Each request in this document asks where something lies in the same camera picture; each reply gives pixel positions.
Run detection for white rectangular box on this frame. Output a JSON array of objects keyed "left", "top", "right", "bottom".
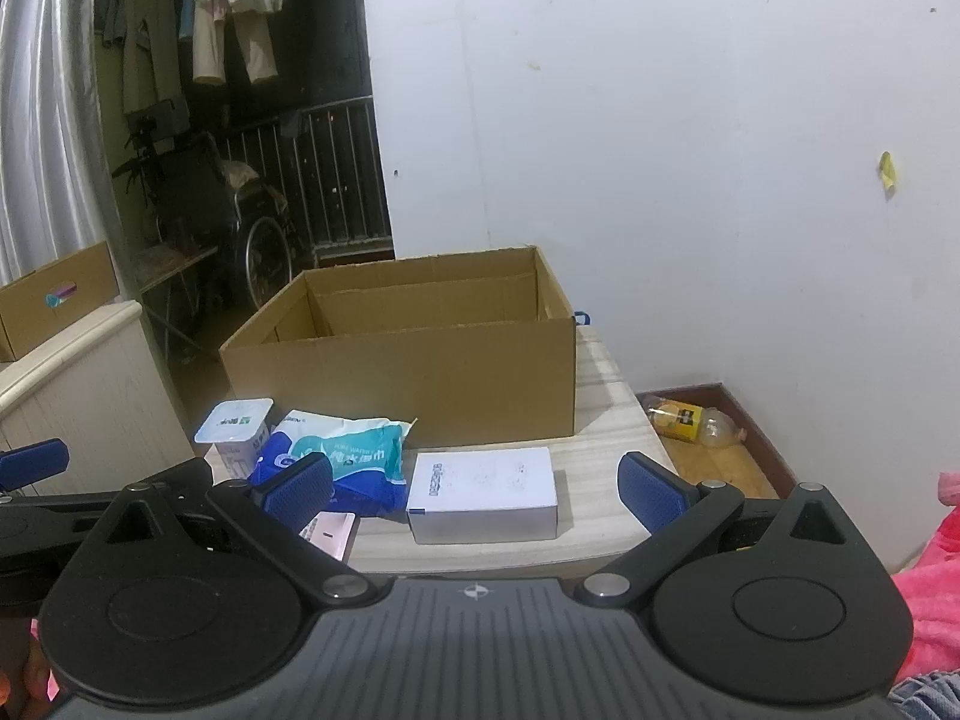
[{"left": 405, "top": 446, "right": 560, "bottom": 545}]

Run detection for beige hanging pants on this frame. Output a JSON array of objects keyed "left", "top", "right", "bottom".
[{"left": 191, "top": 0, "right": 280, "bottom": 87}]

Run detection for plastic bottle with yellow label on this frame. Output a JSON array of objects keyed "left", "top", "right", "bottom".
[{"left": 645, "top": 399, "right": 743, "bottom": 452}]

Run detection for large cardboard box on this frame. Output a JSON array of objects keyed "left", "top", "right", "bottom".
[{"left": 219, "top": 245, "right": 578, "bottom": 451}]

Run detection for black wheelchair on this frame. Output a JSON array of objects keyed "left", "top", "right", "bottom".
[{"left": 124, "top": 101, "right": 297, "bottom": 316}]

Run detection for cream wooden cabinet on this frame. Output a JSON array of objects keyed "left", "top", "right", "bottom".
[{"left": 0, "top": 300, "right": 197, "bottom": 496}]

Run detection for small cardboard box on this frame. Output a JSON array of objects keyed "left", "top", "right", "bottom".
[{"left": 0, "top": 241, "right": 121, "bottom": 362}]

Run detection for beige hanging garment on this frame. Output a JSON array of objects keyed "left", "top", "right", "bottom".
[{"left": 120, "top": 0, "right": 182, "bottom": 121}]

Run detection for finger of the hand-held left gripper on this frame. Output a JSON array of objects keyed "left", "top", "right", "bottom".
[
  {"left": 0, "top": 439, "right": 70, "bottom": 492},
  {"left": 0, "top": 456, "right": 215, "bottom": 541}
]

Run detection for wooden folding table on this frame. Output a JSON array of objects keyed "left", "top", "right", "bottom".
[{"left": 131, "top": 240, "right": 226, "bottom": 365}]

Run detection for blue wet wipes pack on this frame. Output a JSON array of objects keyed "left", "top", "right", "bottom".
[{"left": 251, "top": 409, "right": 419, "bottom": 518}]

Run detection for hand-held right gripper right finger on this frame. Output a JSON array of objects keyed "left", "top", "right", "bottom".
[{"left": 581, "top": 451, "right": 875, "bottom": 608}]

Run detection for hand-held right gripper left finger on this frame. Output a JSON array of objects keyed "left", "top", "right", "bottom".
[{"left": 97, "top": 454, "right": 380, "bottom": 605}]

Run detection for metal balcony railing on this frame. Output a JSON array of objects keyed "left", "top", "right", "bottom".
[{"left": 217, "top": 94, "right": 395, "bottom": 256}]

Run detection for pink blanket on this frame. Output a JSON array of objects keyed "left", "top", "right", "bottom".
[{"left": 889, "top": 469, "right": 960, "bottom": 698}]

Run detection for silver curtain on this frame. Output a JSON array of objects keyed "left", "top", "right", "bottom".
[{"left": 0, "top": 0, "right": 125, "bottom": 290}]

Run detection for pink and white box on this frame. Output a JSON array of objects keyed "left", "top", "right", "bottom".
[{"left": 298, "top": 510, "right": 357, "bottom": 563}]

